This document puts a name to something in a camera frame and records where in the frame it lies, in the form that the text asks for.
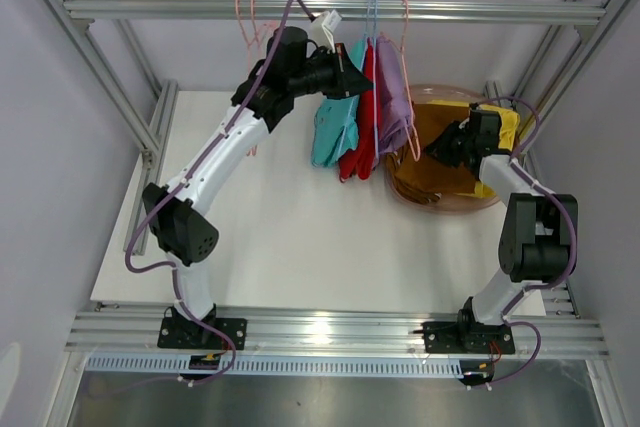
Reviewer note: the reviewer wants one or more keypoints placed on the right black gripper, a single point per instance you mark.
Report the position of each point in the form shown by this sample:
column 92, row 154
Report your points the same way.
column 438, row 149

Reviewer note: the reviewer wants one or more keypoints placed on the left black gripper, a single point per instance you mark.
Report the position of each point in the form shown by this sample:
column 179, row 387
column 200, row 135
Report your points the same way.
column 347, row 80

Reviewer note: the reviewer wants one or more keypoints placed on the brown trousers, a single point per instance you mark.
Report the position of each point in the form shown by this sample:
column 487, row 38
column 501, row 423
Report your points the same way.
column 425, row 180

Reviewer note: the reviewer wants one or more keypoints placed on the teal trousers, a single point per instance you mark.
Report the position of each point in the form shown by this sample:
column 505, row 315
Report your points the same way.
column 335, row 131

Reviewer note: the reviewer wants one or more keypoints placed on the yellow trousers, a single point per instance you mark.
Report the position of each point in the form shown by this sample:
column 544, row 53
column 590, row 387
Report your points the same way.
column 505, row 127

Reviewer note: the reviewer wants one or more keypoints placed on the blue hanger of red trousers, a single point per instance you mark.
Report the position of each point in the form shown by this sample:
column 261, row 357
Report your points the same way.
column 376, row 115

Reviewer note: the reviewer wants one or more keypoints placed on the pink hanger of brown trousers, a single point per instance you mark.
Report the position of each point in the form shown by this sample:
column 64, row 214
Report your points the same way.
column 260, row 32

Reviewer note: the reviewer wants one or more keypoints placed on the pink hanger of yellow trousers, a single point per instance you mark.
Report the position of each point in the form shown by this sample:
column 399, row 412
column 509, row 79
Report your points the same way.
column 246, row 35

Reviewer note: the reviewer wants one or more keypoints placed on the blue hanger of teal trousers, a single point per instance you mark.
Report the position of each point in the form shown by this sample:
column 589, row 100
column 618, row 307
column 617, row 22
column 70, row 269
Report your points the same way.
column 369, row 22

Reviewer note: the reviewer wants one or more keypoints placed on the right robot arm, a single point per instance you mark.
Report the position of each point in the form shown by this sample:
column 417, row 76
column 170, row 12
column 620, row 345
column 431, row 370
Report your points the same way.
column 538, row 244

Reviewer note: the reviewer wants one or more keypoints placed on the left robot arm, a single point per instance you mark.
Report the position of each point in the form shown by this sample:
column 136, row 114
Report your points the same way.
column 294, row 66

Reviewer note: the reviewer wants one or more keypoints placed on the empty pink hanger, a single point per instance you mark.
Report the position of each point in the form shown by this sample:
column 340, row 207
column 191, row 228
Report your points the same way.
column 410, row 92

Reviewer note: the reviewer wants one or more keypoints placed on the purple trousers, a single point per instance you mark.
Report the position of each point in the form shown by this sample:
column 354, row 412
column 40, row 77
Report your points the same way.
column 395, row 112

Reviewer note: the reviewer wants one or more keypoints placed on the red trousers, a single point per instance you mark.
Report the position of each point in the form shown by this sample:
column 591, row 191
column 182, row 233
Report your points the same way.
column 357, row 162

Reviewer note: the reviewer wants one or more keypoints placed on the pink translucent plastic basket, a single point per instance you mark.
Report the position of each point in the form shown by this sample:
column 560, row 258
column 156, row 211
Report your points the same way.
column 422, row 94

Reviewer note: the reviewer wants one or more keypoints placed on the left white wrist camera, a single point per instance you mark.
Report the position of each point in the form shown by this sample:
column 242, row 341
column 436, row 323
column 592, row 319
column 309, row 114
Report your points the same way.
column 323, row 27

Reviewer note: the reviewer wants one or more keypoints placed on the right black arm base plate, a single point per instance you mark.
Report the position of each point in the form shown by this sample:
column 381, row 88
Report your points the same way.
column 442, row 337

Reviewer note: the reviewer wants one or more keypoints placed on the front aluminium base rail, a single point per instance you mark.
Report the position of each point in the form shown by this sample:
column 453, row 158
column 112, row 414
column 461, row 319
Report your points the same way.
column 304, row 332

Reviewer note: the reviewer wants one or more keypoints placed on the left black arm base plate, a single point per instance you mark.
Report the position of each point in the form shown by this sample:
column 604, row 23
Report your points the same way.
column 178, row 333

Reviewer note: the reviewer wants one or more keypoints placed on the white slotted cable duct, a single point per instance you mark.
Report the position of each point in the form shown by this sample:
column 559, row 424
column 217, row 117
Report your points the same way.
column 254, row 364

